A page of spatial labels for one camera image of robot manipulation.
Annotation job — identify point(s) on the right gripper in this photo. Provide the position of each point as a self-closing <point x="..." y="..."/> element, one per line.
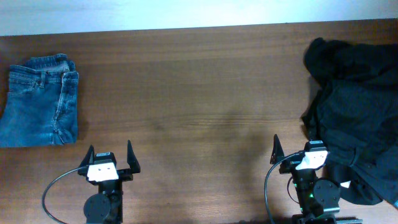
<point x="290" y="163"/>

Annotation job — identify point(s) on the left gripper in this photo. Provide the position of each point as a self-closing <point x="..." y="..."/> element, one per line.
<point x="127" y="175"/>

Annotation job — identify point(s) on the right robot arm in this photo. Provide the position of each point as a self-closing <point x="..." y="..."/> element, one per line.
<point x="318" y="198"/>

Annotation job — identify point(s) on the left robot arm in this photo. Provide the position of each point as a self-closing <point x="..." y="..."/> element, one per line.
<point x="107" y="205"/>

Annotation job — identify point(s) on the black jacket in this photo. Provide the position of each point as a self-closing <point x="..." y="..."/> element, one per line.
<point x="355" y="114"/>

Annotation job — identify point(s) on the folded blue jeans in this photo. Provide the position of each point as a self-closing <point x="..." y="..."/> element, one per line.
<point x="41" y="104"/>

